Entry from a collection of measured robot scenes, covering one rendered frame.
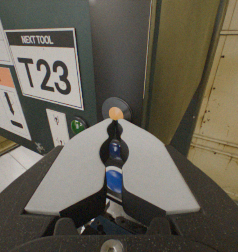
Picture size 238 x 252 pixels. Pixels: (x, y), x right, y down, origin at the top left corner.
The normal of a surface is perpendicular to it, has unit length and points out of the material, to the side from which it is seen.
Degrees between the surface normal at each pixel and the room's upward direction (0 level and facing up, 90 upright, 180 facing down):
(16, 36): 90
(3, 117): 90
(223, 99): 90
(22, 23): 90
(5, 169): 24
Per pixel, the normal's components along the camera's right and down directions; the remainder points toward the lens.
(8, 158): 0.36, -0.70
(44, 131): -0.49, 0.42
